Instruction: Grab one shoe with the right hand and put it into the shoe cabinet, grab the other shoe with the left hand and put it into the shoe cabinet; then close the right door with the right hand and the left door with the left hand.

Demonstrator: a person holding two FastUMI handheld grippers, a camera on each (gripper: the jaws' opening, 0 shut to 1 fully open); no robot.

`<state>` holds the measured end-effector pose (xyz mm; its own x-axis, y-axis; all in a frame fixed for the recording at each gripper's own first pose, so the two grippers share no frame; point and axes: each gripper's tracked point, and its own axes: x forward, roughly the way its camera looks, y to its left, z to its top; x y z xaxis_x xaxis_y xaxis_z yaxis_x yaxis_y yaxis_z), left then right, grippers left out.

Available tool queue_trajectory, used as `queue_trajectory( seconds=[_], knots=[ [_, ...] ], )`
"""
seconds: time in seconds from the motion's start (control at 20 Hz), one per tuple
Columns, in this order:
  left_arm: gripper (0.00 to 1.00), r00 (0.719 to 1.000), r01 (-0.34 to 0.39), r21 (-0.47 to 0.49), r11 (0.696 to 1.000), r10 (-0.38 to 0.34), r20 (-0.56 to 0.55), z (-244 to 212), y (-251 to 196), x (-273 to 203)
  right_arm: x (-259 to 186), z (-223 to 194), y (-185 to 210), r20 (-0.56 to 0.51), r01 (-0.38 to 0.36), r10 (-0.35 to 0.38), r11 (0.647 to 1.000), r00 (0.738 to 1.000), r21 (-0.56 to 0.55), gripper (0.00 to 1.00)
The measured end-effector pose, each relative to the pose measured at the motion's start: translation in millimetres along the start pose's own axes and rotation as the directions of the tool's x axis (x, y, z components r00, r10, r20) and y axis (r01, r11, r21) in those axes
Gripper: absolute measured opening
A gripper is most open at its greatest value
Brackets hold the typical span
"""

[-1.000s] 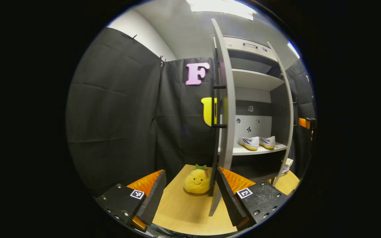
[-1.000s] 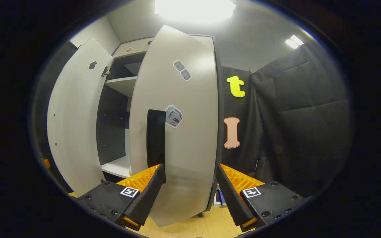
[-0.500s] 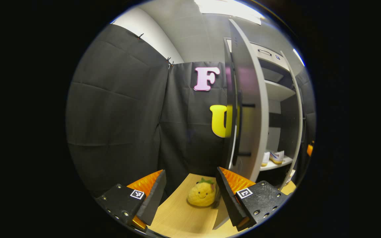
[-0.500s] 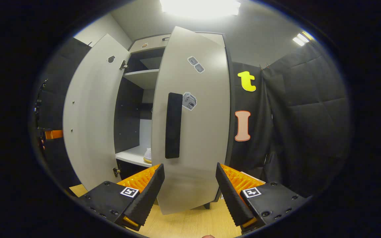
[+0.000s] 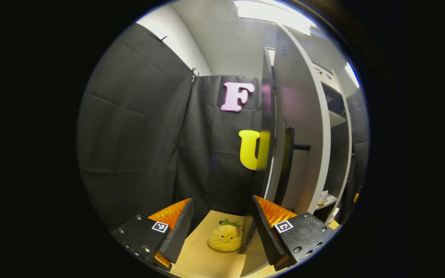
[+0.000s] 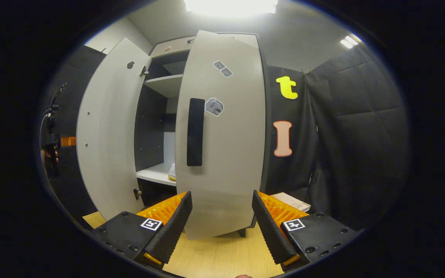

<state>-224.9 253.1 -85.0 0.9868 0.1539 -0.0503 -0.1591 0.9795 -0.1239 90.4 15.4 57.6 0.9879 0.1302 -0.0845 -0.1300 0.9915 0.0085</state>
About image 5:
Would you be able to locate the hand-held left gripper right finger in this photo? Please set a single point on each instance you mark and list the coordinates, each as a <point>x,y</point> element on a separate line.
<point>265,231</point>

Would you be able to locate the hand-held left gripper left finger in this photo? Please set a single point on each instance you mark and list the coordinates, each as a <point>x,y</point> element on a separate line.
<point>178,231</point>

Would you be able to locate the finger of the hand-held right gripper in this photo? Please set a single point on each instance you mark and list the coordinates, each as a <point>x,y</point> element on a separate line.
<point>357,195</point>

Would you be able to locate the white shoe with yellow sole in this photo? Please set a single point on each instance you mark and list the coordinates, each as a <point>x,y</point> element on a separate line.
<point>323,196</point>

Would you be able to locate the grey shoe cabinet door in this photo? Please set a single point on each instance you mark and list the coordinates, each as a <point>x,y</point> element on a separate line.
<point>303,96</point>
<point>350,162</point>

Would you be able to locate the grey shoe cabinet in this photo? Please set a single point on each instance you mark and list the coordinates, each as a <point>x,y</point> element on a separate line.
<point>336,117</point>

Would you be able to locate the yellow plush toy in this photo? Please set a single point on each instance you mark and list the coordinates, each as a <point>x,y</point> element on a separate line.
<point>225,237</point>

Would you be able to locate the black backdrop cloth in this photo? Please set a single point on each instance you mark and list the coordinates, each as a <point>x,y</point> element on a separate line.
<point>129,135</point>

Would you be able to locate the small ceiling light panel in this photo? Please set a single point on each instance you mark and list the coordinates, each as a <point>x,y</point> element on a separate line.
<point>352,75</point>

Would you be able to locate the large ceiling light panel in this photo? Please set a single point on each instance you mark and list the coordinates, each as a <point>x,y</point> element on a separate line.
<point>272,15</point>

